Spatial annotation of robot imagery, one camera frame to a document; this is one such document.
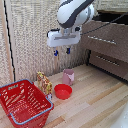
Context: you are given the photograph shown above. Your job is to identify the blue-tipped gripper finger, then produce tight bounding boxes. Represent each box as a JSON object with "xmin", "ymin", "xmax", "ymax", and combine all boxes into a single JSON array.
[
  {"xmin": 65, "ymin": 44, "xmax": 72, "ymax": 55},
  {"xmin": 53, "ymin": 46, "xmax": 60, "ymax": 57}
]

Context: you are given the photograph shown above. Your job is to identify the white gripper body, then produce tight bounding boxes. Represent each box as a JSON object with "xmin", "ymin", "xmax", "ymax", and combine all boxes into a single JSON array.
[{"xmin": 46, "ymin": 28, "xmax": 82, "ymax": 48}]

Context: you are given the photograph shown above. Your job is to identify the brown wooden drawer cabinet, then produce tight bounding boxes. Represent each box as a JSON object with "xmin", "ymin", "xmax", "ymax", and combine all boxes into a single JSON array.
[{"xmin": 81, "ymin": 9, "xmax": 128, "ymax": 83}]

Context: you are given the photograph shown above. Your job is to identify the pink plastic cup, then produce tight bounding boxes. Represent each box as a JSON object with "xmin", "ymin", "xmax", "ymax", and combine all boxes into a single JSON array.
[{"xmin": 61, "ymin": 68, "xmax": 76, "ymax": 87}]

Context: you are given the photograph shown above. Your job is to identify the yellow red snack box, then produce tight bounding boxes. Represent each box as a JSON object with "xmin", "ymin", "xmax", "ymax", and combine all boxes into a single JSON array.
[{"xmin": 35, "ymin": 71, "xmax": 54, "ymax": 101}]

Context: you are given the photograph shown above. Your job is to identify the red plastic bowl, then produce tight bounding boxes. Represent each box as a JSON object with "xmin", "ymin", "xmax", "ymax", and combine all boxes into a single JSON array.
[{"xmin": 53, "ymin": 83, "xmax": 74, "ymax": 101}]

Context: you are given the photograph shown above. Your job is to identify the red plastic shopping basket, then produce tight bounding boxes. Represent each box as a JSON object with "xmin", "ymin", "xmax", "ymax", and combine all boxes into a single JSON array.
[{"xmin": 0, "ymin": 78, "xmax": 55, "ymax": 128}]

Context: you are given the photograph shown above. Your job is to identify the metal drawer handle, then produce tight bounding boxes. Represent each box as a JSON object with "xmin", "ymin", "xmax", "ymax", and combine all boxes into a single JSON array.
[
  {"xmin": 87, "ymin": 35, "xmax": 118, "ymax": 45},
  {"xmin": 95, "ymin": 54, "xmax": 121, "ymax": 67}
]

